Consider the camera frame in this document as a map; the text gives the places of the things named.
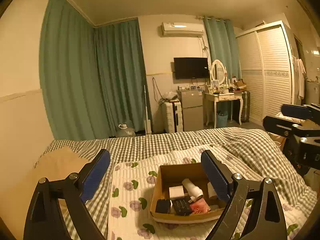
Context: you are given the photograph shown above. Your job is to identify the black remote control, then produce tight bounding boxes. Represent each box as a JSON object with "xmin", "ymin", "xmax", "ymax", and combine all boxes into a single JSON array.
[{"xmin": 171, "ymin": 197, "xmax": 193, "ymax": 216}]

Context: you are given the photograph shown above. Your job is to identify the white bottle red cap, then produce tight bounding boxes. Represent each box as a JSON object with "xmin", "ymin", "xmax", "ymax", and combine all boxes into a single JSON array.
[{"xmin": 207, "ymin": 182, "xmax": 217, "ymax": 200}]

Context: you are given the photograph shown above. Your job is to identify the grey checkered bedsheet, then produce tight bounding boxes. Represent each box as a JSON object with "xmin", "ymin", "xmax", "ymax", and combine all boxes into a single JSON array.
[{"xmin": 35, "ymin": 126, "xmax": 318, "ymax": 240}]

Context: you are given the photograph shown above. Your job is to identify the beige pillow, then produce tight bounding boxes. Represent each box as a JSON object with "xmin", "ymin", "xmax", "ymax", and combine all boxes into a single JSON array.
[{"xmin": 1, "ymin": 146, "xmax": 89, "ymax": 239}]

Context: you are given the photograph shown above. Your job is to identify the hanging white clothes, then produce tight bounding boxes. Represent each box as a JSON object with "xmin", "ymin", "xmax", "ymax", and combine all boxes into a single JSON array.
[{"xmin": 292, "ymin": 56, "xmax": 306, "ymax": 100}]

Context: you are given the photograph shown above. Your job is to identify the dark suitcase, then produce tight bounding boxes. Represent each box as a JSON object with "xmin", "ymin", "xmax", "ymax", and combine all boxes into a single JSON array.
[{"xmin": 241, "ymin": 91, "xmax": 251, "ymax": 122}]

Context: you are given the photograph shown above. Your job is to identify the white louvered wardrobe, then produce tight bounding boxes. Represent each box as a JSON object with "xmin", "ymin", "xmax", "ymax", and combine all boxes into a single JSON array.
[{"xmin": 236, "ymin": 21, "xmax": 295, "ymax": 125}]

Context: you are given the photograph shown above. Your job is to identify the blue waste basket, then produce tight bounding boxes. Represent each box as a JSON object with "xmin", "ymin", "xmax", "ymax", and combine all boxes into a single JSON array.
[{"xmin": 216, "ymin": 114, "xmax": 228, "ymax": 128}]

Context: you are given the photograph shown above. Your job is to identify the pink rose patterned box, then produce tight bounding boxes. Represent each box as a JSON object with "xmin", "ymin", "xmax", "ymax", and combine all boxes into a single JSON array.
[{"xmin": 189, "ymin": 198, "xmax": 211, "ymax": 214}]

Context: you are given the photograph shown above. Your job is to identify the white dressing table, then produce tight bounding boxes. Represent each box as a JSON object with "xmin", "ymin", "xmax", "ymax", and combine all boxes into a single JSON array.
[{"xmin": 203, "ymin": 92, "xmax": 244, "ymax": 128}]

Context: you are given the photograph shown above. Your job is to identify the white lint remover device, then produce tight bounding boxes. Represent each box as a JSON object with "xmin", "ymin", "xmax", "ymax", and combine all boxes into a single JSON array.
[{"xmin": 182, "ymin": 178, "xmax": 203, "ymax": 202}]

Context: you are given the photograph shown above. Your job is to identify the white oval vanity mirror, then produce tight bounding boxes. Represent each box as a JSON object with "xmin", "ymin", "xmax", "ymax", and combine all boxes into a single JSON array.
[{"xmin": 209, "ymin": 60, "xmax": 227, "ymax": 87}]

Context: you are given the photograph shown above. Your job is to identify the small silver fridge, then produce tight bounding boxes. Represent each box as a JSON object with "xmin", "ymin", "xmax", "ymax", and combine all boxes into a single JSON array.
[{"xmin": 177, "ymin": 89, "xmax": 204, "ymax": 132}]

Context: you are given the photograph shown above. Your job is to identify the white small box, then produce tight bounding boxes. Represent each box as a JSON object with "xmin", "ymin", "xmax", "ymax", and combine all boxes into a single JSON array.
[{"xmin": 169, "ymin": 185, "xmax": 184, "ymax": 200}]

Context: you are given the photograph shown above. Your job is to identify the green curtain right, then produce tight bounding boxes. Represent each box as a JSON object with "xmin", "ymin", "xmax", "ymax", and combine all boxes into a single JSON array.
[{"xmin": 203, "ymin": 17, "xmax": 241, "ymax": 80}]

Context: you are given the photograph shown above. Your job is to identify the green curtain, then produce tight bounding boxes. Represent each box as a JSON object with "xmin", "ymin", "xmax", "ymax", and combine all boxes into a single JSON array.
[
  {"xmin": 203, "ymin": 17, "xmax": 241, "ymax": 80},
  {"xmin": 39, "ymin": 0, "xmax": 150, "ymax": 140}
]

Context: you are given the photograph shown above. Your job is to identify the black power adapter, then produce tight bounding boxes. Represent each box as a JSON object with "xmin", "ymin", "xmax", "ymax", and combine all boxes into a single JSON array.
[{"xmin": 155, "ymin": 199, "xmax": 171, "ymax": 214}]

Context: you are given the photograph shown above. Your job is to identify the white suitcase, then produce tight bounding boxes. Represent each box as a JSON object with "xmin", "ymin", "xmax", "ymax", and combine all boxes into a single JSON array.
[{"xmin": 161, "ymin": 100, "xmax": 183, "ymax": 133}]

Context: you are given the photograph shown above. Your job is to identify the clear water jug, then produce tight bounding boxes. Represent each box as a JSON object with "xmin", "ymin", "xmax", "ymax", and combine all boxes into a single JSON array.
[{"xmin": 116, "ymin": 124, "xmax": 136, "ymax": 138}]

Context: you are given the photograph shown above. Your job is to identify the green curtain left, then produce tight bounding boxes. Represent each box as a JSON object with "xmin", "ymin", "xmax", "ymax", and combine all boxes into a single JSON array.
[{"xmin": 39, "ymin": 0, "xmax": 150, "ymax": 140}]

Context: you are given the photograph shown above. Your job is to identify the white air conditioner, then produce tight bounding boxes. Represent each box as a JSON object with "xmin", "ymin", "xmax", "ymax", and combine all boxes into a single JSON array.
[{"xmin": 161, "ymin": 22, "xmax": 204, "ymax": 37}]

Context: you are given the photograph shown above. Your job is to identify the black wall television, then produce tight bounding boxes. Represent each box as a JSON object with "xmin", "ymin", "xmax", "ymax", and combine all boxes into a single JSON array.
[{"xmin": 174, "ymin": 57, "xmax": 209, "ymax": 80}]

